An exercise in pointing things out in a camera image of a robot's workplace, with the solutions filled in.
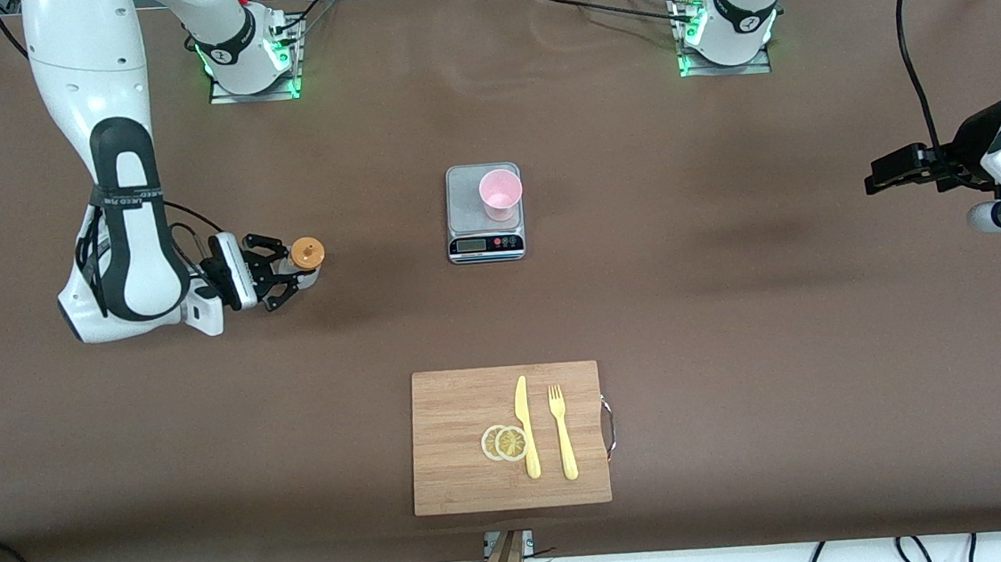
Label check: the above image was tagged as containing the aluminium table edge bracket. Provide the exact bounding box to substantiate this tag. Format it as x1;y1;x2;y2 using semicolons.
482;529;535;558

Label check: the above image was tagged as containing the bamboo cutting board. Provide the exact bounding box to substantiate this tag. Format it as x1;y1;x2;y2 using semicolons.
403;358;614;518

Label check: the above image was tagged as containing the silver digital kitchen scale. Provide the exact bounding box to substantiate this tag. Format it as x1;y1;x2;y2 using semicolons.
442;161;527;266

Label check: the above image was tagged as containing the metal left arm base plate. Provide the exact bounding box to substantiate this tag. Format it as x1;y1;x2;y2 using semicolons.
671;0;776;81

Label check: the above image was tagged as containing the yellow plastic knife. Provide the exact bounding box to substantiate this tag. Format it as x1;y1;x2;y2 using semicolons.
512;374;542;481

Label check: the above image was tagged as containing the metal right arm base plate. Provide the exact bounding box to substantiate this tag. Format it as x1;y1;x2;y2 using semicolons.
203;11;310;106

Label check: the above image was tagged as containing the lemon slice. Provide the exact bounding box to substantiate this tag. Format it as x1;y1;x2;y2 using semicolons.
493;424;531;463

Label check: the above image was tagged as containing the pink plastic cup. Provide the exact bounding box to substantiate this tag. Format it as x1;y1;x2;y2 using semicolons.
476;166;526;224

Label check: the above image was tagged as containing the brown table cover sheet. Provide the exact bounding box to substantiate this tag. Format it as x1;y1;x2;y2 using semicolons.
0;0;1001;562

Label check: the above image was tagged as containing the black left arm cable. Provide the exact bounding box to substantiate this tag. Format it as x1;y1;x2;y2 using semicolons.
893;0;989;192

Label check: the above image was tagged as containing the translucent sauce bottle orange cap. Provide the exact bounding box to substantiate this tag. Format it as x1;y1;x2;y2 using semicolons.
281;234;329;292

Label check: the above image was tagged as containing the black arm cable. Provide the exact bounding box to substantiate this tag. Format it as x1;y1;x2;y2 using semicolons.
71;194;231;302
893;0;989;192

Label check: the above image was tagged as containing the yellow plastic fork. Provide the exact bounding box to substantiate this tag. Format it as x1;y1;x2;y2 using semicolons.
547;383;580;482

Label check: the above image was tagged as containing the black base power cable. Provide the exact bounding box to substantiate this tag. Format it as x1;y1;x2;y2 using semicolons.
523;0;700;37

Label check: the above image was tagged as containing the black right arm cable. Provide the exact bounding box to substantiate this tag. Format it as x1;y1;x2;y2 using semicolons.
71;194;231;302

